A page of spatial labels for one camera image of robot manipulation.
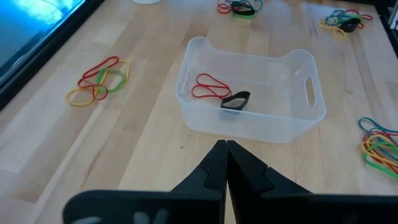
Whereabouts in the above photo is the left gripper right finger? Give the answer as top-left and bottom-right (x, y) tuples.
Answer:
(227, 140), (398, 224)

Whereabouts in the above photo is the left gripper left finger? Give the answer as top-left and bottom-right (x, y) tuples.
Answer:
(63, 139), (227, 224)

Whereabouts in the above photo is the green rubber band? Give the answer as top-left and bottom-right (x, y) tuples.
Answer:
(362, 141), (398, 180)
(95, 67), (129, 94)
(231, 11), (256, 21)
(329, 17), (352, 26)

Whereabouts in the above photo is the black wide rubber band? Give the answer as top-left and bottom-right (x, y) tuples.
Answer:
(220, 90), (251, 111)
(338, 17), (362, 34)

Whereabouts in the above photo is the blue rubber band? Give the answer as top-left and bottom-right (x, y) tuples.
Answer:
(217, 0), (264, 13)
(358, 117), (398, 150)
(325, 9), (352, 26)

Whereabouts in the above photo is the clear plastic bin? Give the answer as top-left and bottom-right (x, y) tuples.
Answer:
(175, 35), (326, 144)

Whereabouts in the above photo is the small black block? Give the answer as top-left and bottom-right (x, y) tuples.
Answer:
(230, 1), (256, 17)

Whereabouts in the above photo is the black aluminium frame rail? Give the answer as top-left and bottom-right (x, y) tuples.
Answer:
(0, 0), (106, 111)

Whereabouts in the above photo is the black aluminium side frame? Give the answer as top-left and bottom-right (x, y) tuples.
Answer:
(374, 0), (398, 58)

